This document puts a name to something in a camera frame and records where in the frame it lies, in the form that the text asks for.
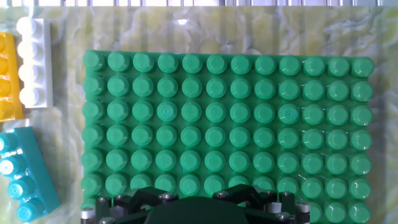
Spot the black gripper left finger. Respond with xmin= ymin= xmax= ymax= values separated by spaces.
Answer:
xmin=80 ymin=185 xmax=180 ymax=224

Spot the teal four-stud block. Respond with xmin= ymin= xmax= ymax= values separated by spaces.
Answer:
xmin=0 ymin=126 xmax=62 ymax=223

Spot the yellow-orange four-stud block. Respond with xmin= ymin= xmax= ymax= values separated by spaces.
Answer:
xmin=0 ymin=32 xmax=25 ymax=123

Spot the green studded baseplate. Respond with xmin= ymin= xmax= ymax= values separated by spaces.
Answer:
xmin=80 ymin=49 xmax=376 ymax=224

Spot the white four-stud block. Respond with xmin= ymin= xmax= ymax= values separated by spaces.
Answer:
xmin=16 ymin=17 xmax=53 ymax=109

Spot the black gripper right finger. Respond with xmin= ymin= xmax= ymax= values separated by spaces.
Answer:
xmin=213 ymin=184 xmax=311 ymax=224

